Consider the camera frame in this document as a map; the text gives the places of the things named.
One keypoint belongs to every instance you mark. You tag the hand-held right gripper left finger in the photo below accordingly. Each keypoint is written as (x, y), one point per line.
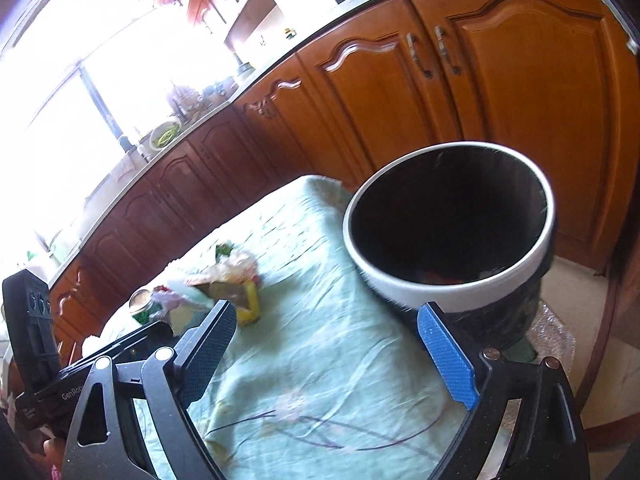
(207, 345)

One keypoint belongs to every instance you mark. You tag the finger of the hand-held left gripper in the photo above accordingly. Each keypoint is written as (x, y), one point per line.
(135, 342)

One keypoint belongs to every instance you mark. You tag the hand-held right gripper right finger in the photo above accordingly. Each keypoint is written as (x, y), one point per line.
(445, 360)

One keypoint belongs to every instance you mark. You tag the tin can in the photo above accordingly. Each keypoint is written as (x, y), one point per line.
(141, 302)

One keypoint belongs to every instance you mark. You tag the yellow carton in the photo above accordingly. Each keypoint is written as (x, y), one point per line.
(248, 305)

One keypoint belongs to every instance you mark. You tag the white foam fruit net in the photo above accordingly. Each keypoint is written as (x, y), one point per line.
(180, 285)

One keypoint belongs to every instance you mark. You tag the white round trash bin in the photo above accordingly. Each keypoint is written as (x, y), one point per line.
(450, 292)

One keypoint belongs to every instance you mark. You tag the clear plastic wrapper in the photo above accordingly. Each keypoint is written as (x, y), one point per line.
(230, 266)

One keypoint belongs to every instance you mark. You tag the green wrapper scrap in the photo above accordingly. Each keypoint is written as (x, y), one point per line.
(223, 250)

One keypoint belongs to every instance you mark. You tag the clear bubble wrap sheet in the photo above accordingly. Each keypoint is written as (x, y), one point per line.
(550, 332)

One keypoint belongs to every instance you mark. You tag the teal floral tablecloth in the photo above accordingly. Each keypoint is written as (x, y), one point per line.
(325, 360)

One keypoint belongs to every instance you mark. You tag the kitchen window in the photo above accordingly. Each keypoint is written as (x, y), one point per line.
(75, 125)

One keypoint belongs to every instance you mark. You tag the basin of green vegetables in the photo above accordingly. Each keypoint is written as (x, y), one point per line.
(165, 133)

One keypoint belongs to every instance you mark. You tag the wooden kitchen base cabinet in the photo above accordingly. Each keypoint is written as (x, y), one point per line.
(525, 85)

